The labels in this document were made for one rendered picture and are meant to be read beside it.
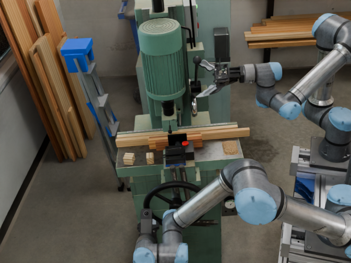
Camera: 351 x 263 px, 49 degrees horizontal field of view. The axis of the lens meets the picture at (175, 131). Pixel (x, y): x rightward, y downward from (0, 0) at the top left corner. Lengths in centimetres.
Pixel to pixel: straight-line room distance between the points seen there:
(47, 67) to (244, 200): 209
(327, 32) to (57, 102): 206
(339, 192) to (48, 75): 217
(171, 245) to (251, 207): 38
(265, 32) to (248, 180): 263
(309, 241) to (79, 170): 212
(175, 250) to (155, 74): 71
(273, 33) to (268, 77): 214
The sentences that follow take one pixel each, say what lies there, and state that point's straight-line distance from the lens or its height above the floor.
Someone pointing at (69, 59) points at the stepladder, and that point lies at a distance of 244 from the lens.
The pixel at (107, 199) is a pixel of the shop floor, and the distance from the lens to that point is 298.
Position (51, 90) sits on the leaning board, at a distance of 306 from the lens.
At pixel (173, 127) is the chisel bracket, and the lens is 182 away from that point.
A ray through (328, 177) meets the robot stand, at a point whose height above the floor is 73.
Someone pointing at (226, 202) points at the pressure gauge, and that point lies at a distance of 193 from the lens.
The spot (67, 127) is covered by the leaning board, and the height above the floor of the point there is 33.
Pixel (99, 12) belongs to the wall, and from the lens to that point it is 418.
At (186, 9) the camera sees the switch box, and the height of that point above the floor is 146.
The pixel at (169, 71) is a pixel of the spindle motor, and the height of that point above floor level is 134.
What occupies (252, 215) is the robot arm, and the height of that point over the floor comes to 119.
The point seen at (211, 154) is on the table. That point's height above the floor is 90.
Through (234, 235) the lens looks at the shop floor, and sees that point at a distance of 266.
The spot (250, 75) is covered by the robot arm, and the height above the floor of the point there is 133.
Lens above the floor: 211
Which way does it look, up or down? 37 degrees down
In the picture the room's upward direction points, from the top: 6 degrees counter-clockwise
